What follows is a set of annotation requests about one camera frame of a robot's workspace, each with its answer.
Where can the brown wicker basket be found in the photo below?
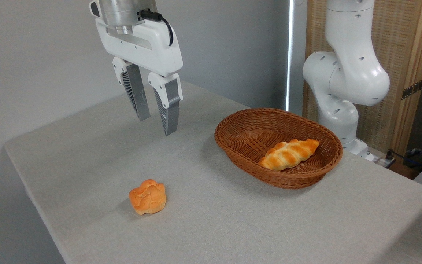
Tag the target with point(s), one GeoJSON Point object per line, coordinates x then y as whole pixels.
{"type": "Point", "coordinates": [240, 132]}

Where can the dark metal screen hinge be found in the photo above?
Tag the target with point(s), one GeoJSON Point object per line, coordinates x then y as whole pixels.
{"type": "Point", "coordinates": [412, 89]}

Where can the round orange bread roll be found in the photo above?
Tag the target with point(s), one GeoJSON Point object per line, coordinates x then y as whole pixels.
{"type": "Point", "coordinates": [148, 197]}

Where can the wooden rattan folding screen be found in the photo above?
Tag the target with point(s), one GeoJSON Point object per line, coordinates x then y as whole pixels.
{"type": "Point", "coordinates": [401, 44]}

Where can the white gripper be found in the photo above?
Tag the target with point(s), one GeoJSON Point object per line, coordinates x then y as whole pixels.
{"type": "Point", "coordinates": [148, 46]}

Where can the long braided bread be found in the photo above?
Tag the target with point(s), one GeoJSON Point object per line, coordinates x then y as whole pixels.
{"type": "Point", "coordinates": [288, 154]}

